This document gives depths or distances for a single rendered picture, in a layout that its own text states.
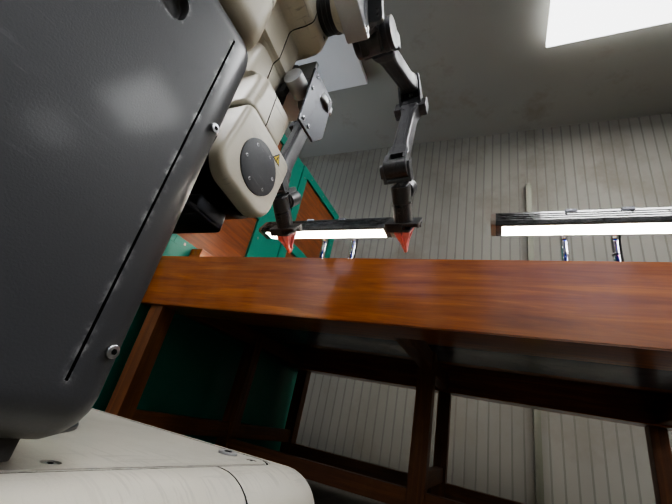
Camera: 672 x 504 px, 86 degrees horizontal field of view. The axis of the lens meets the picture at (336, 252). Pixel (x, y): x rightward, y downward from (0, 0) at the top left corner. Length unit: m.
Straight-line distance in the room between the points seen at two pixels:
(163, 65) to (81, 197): 0.13
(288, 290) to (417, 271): 0.38
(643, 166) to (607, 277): 2.83
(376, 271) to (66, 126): 0.81
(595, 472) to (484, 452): 0.60
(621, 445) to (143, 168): 2.83
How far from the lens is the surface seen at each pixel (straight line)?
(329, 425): 3.06
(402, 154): 1.07
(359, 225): 1.43
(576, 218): 1.36
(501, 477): 2.82
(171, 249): 1.53
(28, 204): 0.27
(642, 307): 0.94
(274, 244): 2.07
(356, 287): 0.97
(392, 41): 1.03
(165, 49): 0.35
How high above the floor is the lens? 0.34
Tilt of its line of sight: 25 degrees up
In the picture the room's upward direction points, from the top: 12 degrees clockwise
